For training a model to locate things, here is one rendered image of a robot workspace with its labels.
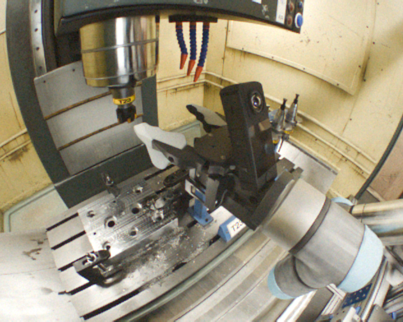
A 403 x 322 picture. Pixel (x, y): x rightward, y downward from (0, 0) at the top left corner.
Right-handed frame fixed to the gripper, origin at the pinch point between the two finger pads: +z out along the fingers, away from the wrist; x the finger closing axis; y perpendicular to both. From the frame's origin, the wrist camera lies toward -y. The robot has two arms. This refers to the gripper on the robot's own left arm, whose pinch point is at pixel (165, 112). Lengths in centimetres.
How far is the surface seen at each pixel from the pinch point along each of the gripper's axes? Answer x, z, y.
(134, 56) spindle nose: -0.7, 8.0, -7.9
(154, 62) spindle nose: 3.8, 8.8, -5.7
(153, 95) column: 36, 59, 27
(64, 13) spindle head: -13.1, -3.1, -16.4
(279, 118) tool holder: 41.1, -4.4, 12.7
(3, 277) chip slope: -86, 35, 60
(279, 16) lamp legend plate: 19.3, -5.9, -17.6
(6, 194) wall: -78, 103, 69
